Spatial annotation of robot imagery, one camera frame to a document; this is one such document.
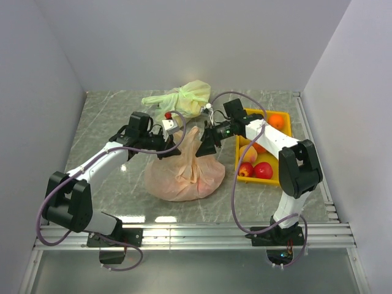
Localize pale yellow fake peach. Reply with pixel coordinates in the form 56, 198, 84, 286
239, 145, 258, 164

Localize tied green plastic bag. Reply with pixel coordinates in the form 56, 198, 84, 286
141, 80, 211, 121

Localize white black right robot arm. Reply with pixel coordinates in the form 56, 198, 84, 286
196, 99, 323, 246

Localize red yellow fake apple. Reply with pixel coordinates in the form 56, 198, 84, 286
238, 162, 254, 178

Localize translucent orange plastic bag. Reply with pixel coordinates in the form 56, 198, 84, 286
145, 126, 225, 202

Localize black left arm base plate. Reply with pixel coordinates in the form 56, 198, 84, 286
86, 228, 143, 247

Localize aluminium rail frame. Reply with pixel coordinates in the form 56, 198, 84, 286
18, 91, 371, 294

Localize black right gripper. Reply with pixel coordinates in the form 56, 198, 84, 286
195, 120, 235, 158

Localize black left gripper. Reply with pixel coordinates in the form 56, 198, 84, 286
140, 130, 181, 160

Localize orange fake orange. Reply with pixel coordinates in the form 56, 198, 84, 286
268, 114, 285, 130
252, 143, 267, 154

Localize yellow plastic fruit tray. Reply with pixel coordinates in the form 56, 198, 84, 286
235, 110, 298, 186

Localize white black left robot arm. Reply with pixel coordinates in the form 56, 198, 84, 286
36, 111, 180, 246

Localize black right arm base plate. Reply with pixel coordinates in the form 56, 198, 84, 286
246, 223, 305, 247

